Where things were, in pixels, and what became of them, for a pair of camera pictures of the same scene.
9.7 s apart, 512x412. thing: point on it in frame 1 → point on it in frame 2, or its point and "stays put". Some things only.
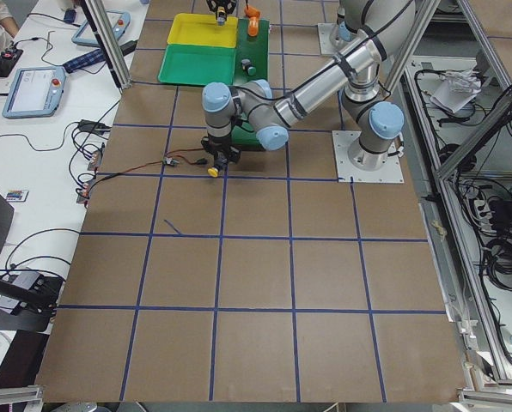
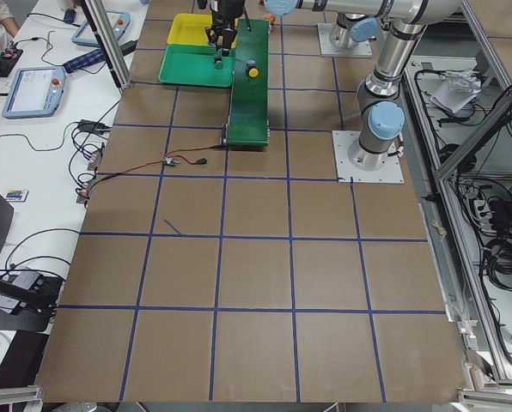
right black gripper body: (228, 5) → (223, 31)
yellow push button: (219, 166) → (251, 69)
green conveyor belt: (252, 63) stays put
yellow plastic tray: (201, 29) stays put
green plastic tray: (198, 64) stays put
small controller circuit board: (170, 160) stays put
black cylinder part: (249, 69) → (218, 63)
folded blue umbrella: (93, 57) stays put
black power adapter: (128, 47) stays put
